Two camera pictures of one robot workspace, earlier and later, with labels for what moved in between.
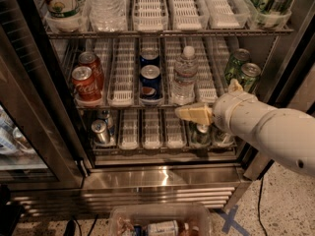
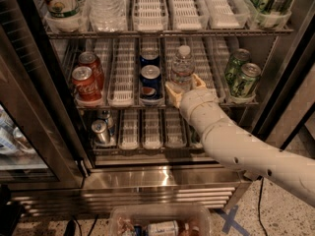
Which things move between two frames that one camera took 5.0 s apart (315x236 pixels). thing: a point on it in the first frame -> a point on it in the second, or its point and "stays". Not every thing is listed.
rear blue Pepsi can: [149, 56] stays
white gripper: [228, 112] -> [196, 101]
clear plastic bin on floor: [159, 219] stays
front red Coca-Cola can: [86, 85] stays
